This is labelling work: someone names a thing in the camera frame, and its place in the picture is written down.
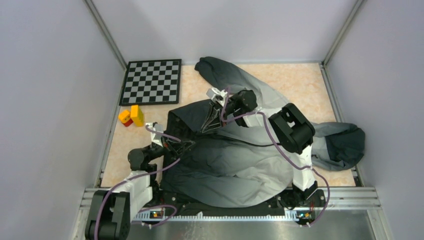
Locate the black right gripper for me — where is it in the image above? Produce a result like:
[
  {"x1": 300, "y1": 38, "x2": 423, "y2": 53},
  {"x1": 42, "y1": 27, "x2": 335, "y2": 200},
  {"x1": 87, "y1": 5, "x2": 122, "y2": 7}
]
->
[{"x1": 201, "y1": 93, "x2": 240, "y2": 134}]

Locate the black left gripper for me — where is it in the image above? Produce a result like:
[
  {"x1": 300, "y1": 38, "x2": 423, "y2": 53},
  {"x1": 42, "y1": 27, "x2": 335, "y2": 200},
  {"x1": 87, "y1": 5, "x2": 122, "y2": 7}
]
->
[{"x1": 144, "y1": 129, "x2": 196, "y2": 161}]

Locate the grey gradient zip jacket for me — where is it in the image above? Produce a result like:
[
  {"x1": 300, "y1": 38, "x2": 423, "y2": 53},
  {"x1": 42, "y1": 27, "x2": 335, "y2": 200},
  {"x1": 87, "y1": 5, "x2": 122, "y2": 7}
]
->
[{"x1": 160, "y1": 56, "x2": 366, "y2": 210}]

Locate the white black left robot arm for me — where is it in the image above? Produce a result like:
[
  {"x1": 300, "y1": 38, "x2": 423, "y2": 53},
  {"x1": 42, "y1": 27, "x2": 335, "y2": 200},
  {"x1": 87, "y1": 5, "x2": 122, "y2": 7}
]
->
[{"x1": 84, "y1": 137, "x2": 195, "y2": 240}]

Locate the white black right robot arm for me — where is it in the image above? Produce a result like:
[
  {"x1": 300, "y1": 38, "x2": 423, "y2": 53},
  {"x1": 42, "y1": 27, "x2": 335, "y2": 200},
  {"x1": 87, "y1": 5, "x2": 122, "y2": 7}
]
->
[{"x1": 200, "y1": 87, "x2": 318, "y2": 206}]

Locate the yellow toy block house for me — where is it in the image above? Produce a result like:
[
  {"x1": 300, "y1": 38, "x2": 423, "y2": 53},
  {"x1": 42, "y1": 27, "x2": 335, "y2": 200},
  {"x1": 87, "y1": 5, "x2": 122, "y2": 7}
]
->
[{"x1": 118, "y1": 105, "x2": 145, "y2": 127}]

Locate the black white chessboard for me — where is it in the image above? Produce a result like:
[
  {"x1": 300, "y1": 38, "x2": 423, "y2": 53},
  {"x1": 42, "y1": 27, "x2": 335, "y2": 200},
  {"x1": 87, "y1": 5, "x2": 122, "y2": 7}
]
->
[{"x1": 119, "y1": 59, "x2": 182, "y2": 106}]

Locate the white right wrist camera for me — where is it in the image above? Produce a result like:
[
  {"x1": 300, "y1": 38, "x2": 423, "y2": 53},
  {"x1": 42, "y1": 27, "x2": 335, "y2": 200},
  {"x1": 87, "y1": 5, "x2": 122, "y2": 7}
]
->
[{"x1": 206, "y1": 87, "x2": 228, "y2": 106}]

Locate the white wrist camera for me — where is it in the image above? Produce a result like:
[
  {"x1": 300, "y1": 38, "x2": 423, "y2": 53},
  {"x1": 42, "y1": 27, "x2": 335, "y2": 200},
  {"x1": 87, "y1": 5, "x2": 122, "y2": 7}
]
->
[
  {"x1": 145, "y1": 122, "x2": 164, "y2": 147},
  {"x1": 206, "y1": 87, "x2": 228, "y2": 106}
]

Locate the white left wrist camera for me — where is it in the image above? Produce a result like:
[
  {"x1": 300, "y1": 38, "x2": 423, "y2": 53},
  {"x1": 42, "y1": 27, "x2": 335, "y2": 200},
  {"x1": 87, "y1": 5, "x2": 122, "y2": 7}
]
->
[{"x1": 145, "y1": 122, "x2": 164, "y2": 147}]

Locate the aluminium front rail frame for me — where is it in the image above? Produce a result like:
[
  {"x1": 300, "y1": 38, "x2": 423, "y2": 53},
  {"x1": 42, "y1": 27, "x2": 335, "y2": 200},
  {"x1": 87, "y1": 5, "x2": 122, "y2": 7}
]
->
[{"x1": 73, "y1": 186, "x2": 393, "y2": 240}]

